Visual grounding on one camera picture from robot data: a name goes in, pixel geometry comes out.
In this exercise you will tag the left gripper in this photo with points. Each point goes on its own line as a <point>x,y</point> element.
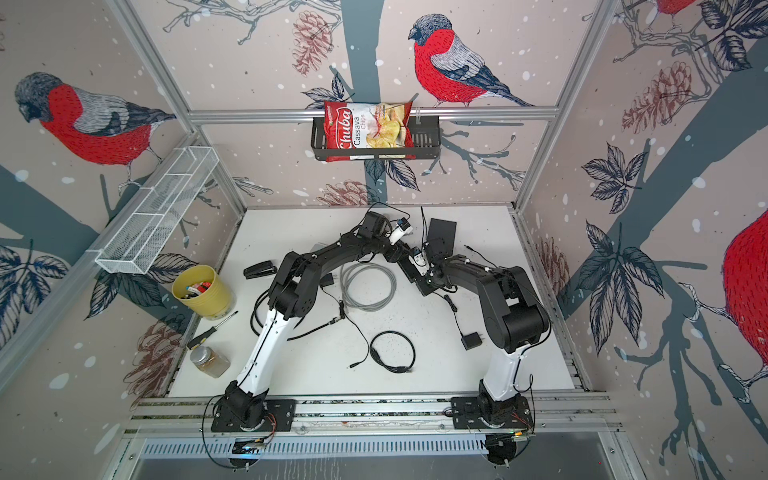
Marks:
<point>394,255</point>

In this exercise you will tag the ribbed black network switch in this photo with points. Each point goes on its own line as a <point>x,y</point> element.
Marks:
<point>409,268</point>

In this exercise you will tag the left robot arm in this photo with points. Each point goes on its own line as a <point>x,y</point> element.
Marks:
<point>292,294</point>

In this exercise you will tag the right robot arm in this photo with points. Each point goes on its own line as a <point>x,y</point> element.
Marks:
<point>514,320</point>

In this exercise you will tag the left black power adapter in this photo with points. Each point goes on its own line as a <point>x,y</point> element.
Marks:
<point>343,316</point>

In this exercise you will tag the black power adapter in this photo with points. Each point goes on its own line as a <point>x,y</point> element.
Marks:
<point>343,316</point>
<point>470,340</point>

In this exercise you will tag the right black power adapter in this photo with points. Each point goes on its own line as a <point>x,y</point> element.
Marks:
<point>470,340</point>

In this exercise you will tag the red chips bag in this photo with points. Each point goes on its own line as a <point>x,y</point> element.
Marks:
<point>355,126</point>

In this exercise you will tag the black stapler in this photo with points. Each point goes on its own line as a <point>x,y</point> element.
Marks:
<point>259,270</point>

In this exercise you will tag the yellow cup with markers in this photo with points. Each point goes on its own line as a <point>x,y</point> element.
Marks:
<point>201,289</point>

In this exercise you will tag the glass jar with lid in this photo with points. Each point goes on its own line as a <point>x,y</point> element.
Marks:
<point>208,361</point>

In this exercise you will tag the black wire wall basket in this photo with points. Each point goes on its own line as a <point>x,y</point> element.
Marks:
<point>425,135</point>

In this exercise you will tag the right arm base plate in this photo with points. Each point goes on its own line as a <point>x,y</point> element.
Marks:
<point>474,413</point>

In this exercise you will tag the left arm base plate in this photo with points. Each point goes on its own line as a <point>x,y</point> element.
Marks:
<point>261,415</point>

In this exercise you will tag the black handled screwdriver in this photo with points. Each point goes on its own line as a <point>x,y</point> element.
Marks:
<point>201,338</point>

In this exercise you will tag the white mesh wall shelf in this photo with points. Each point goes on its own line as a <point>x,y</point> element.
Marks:
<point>141,238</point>

